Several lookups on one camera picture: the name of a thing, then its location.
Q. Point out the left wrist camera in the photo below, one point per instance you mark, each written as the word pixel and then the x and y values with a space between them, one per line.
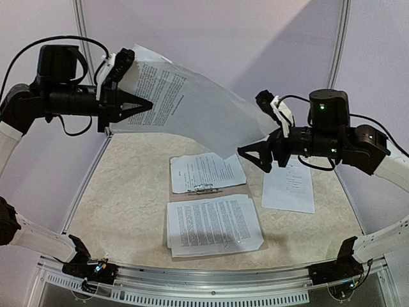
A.
pixel 113 69

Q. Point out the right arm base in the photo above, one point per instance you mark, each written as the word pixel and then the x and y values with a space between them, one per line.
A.
pixel 345 266

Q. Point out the transparent plastic folder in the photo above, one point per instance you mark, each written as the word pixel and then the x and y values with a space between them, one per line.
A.
pixel 210 211

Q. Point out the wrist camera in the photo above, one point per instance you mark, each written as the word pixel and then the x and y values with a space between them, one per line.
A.
pixel 113 69
pixel 277 110

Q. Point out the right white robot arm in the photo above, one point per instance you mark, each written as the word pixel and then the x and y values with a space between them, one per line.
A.
pixel 368 147

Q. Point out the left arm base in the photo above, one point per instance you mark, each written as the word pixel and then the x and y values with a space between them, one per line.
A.
pixel 83 266

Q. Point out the metal folder clip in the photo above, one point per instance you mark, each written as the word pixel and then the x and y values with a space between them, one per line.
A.
pixel 204 189

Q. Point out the aluminium front rail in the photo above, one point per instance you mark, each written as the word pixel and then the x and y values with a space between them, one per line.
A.
pixel 153 286

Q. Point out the sparse printed paper sheet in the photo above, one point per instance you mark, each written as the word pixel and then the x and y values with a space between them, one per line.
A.
pixel 289 188

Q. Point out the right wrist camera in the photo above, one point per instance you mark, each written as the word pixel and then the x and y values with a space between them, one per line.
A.
pixel 277 110

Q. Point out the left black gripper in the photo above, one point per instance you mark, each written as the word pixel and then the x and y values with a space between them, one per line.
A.
pixel 107 105

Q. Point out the right aluminium frame post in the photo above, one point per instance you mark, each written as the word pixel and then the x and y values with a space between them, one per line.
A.
pixel 330 20

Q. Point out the large paper sheet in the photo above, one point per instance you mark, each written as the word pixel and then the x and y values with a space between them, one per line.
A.
pixel 191 105

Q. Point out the clipped paper stack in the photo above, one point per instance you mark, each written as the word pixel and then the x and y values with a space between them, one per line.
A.
pixel 189 172

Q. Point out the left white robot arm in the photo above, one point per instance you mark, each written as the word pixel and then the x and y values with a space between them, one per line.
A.
pixel 19 110

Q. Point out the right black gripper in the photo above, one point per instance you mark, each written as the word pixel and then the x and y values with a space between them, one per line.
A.
pixel 280 147

